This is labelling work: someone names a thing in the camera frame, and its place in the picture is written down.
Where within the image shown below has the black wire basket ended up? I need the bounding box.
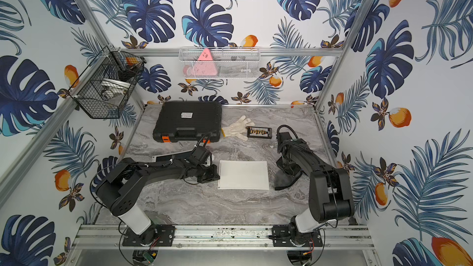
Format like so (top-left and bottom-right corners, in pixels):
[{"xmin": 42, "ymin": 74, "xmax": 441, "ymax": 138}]
[{"xmin": 67, "ymin": 46, "xmax": 146, "ymax": 119}]

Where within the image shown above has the black plastic tool case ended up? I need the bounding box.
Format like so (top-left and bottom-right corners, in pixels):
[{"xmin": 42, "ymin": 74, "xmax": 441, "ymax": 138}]
[{"xmin": 153, "ymin": 101, "xmax": 222, "ymax": 143}]

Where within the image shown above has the grey blue wiping cloth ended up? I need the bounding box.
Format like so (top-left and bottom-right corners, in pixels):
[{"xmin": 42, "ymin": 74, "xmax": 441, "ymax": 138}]
[{"xmin": 273, "ymin": 171, "xmax": 302, "ymax": 191}]

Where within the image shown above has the white drawing tablet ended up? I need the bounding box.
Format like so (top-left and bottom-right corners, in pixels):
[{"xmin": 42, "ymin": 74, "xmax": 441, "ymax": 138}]
[
  {"xmin": 152, "ymin": 150, "xmax": 192, "ymax": 163},
  {"xmin": 218, "ymin": 160, "xmax": 270, "ymax": 190}
]

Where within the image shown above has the pink triangular paper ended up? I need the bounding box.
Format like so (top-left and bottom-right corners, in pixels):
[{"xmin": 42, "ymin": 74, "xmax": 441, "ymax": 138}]
[{"xmin": 189, "ymin": 48, "xmax": 218, "ymax": 77}]

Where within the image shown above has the silver object in basket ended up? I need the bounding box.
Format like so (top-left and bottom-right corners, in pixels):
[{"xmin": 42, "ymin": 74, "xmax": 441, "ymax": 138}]
[{"xmin": 100, "ymin": 79, "xmax": 131, "ymax": 101}]

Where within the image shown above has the white knit work glove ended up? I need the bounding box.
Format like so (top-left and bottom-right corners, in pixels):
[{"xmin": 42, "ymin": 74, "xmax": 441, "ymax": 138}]
[{"xmin": 221, "ymin": 115, "xmax": 255, "ymax": 141}]

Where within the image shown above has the black screwdriver bit box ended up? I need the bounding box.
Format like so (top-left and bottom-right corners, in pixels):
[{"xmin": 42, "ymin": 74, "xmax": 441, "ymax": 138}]
[{"xmin": 246, "ymin": 126, "xmax": 272, "ymax": 139}]

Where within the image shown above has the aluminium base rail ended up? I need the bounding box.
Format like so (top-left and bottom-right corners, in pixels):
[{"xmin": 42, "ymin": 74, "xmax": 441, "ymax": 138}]
[{"xmin": 73, "ymin": 225, "xmax": 374, "ymax": 251}]

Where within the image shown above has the clear mesh wall shelf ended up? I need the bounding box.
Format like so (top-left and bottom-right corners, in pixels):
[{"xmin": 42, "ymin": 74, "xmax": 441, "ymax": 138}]
[{"xmin": 179, "ymin": 47, "xmax": 261, "ymax": 79}]

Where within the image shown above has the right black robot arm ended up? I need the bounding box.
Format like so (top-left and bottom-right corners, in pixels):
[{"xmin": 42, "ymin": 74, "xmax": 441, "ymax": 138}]
[{"xmin": 273, "ymin": 124, "xmax": 355, "ymax": 246}]

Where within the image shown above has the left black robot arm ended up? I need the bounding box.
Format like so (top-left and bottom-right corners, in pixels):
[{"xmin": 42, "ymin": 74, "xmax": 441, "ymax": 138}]
[{"xmin": 94, "ymin": 133, "xmax": 220, "ymax": 246}]

